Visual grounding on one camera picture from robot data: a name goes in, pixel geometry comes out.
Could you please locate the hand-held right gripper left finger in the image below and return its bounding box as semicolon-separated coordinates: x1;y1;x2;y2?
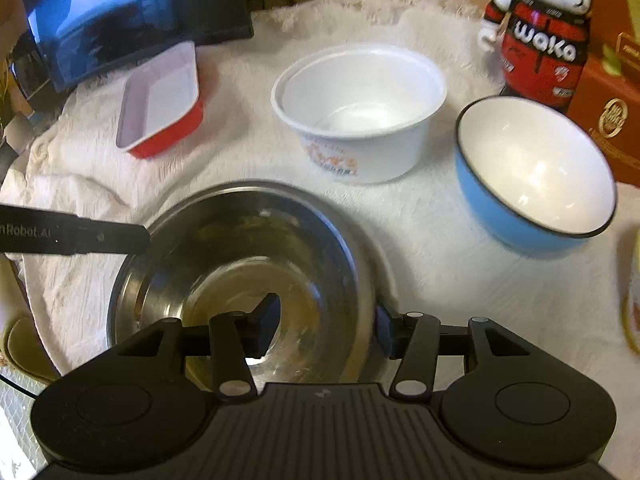
102;292;282;403

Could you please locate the yellow rimmed object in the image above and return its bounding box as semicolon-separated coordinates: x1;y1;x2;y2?
619;227;640;357

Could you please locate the bear figurine red jacket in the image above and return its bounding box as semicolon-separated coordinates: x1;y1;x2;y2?
477;0;594;112

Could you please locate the white plastic bowl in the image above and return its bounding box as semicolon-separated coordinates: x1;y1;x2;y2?
271;44;448;186

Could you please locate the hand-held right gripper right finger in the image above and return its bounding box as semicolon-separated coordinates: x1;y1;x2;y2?
375;301;536;398

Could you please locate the black monitor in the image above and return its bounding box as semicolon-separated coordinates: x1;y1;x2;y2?
20;0;256;94

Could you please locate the red printed box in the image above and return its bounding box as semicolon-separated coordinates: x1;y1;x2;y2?
565;0;640;184

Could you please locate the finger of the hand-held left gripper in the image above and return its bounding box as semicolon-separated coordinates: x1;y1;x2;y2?
74;214;151;255

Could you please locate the red rectangular dish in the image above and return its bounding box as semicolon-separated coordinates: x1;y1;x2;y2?
115;40;207;161

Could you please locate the blue enamel bowl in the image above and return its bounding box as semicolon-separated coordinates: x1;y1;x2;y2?
454;96;619;260

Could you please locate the white fringed cloth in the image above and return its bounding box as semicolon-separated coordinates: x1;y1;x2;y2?
0;0;640;401

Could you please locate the stainless steel bowl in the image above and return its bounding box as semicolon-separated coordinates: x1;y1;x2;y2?
106;180;397;392

